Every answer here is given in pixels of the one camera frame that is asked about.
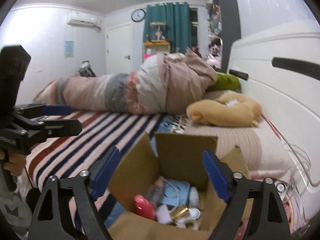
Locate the striped blanket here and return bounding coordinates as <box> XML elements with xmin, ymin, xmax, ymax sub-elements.
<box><xmin>17</xmin><ymin>107</ymin><xmax>191</xmax><ymax>230</ymax></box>

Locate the gold trimmed box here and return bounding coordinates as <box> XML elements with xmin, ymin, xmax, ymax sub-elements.
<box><xmin>170</xmin><ymin>205</ymin><xmax>190</xmax><ymax>218</ymax></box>

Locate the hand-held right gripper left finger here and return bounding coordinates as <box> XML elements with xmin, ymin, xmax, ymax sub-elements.
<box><xmin>27</xmin><ymin>146</ymin><xmax>122</xmax><ymax>240</ymax></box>

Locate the green plush toy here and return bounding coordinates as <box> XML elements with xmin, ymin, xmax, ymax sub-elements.
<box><xmin>206</xmin><ymin>72</ymin><xmax>242</xmax><ymax>92</ymax></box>

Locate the blue wall poster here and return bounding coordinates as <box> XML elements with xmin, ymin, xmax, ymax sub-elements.
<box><xmin>64</xmin><ymin>41</ymin><xmax>74</xmax><ymax>58</ymax></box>

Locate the white contact lens case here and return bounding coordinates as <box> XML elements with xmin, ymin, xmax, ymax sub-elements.
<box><xmin>187</xmin><ymin>208</ymin><xmax>202</xmax><ymax>221</ymax></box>

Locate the person's left hand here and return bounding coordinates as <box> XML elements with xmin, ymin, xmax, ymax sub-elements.
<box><xmin>4</xmin><ymin>154</ymin><xmax>27</xmax><ymax>178</ymax></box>

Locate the teal curtain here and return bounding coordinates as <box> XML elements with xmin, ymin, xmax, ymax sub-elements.
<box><xmin>143</xmin><ymin>2</ymin><xmax>192</xmax><ymax>55</ymax></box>

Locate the white door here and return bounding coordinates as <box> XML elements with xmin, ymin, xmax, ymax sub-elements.
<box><xmin>105</xmin><ymin>24</ymin><xmax>133</xmax><ymax>76</ymax></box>

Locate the white air conditioner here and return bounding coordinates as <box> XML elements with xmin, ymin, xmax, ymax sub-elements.
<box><xmin>67</xmin><ymin>12</ymin><xmax>103</xmax><ymax>31</ymax></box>

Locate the round wall clock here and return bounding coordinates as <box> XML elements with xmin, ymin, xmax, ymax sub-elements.
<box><xmin>131</xmin><ymin>9</ymin><xmax>146</xmax><ymax>22</ymax></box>

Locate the white round device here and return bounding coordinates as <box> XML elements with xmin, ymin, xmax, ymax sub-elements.
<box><xmin>274</xmin><ymin>180</ymin><xmax>288</xmax><ymax>196</ymax></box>

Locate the white plastic clip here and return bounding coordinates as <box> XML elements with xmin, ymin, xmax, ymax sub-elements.
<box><xmin>174</xmin><ymin>218</ymin><xmax>199</xmax><ymax>230</ymax></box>

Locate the dark shelf unit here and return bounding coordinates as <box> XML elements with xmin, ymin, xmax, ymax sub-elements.
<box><xmin>206</xmin><ymin>0</ymin><xmax>242</xmax><ymax>73</ymax></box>

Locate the cardboard box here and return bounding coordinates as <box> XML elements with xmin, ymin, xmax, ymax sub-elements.
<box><xmin>107</xmin><ymin>131</ymin><xmax>251</xmax><ymax>240</ymax></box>

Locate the glass display case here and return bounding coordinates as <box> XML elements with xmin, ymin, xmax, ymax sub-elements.
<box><xmin>149</xmin><ymin>22</ymin><xmax>167</xmax><ymax>42</ymax></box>

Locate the yellow shelf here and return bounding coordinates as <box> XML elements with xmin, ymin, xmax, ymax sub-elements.
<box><xmin>142</xmin><ymin>41</ymin><xmax>171</xmax><ymax>61</ymax></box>

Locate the rolled striped duvet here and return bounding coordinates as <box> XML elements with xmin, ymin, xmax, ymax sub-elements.
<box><xmin>34</xmin><ymin>52</ymin><xmax>218</xmax><ymax>116</ymax></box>

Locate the red plastic bottle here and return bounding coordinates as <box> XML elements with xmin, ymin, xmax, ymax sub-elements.
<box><xmin>134</xmin><ymin>194</ymin><xmax>158</xmax><ymax>222</ymax></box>

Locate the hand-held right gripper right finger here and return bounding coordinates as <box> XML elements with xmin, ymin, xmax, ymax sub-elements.
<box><xmin>202</xmin><ymin>149</ymin><xmax>293</xmax><ymax>240</ymax></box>

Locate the blue square device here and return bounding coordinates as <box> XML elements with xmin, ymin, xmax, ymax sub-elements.
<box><xmin>160</xmin><ymin>179</ymin><xmax>191</xmax><ymax>205</ymax></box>

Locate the person's grey patterned clothing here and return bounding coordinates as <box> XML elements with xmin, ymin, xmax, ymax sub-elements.
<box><xmin>0</xmin><ymin>187</ymin><xmax>33</xmax><ymax>236</ymax></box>

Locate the tan plush toy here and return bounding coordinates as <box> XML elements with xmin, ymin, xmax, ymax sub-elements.
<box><xmin>186</xmin><ymin>92</ymin><xmax>263</xmax><ymax>128</ymax></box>

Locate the white headboard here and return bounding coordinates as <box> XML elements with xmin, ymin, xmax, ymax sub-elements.
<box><xmin>226</xmin><ymin>19</ymin><xmax>320</xmax><ymax>193</ymax></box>

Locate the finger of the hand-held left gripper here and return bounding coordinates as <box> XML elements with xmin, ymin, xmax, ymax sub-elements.
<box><xmin>16</xmin><ymin>104</ymin><xmax>73</xmax><ymax>119</ymax></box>
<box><xmin>14</xmin><ymin>116</ymin><xmax>83</xmax><ymax>141</ymax></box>

